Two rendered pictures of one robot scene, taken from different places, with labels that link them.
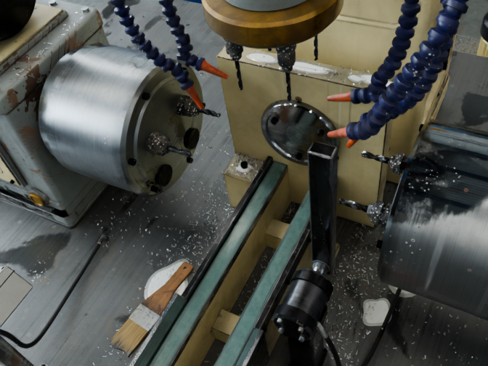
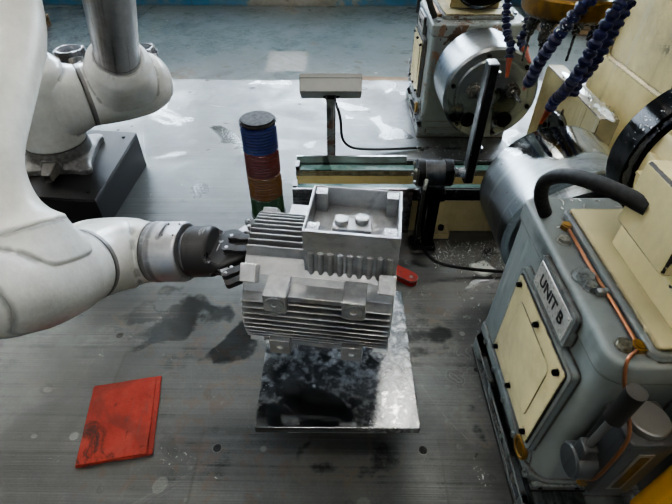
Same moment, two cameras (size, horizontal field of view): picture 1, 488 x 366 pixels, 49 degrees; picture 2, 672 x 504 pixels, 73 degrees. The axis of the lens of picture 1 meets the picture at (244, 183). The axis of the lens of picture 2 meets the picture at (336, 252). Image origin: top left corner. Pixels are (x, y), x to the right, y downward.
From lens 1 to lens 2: 0.71 m
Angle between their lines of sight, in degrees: 38
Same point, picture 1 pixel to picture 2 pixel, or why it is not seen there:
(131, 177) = (447, 96)
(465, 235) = (522, 170)
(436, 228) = (516, 160)
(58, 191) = (425, 106)
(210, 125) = not seen: hidden behind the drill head
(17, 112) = (438, 40)
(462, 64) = not seen: outside the picture
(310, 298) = (436, 165)
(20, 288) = (356, 86)
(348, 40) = (633, 100)
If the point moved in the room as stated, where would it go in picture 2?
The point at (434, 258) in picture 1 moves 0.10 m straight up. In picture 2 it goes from (500, 178) to (515, 127)
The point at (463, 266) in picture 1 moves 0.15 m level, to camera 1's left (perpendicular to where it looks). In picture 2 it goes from (506, 188) to (445, 153)
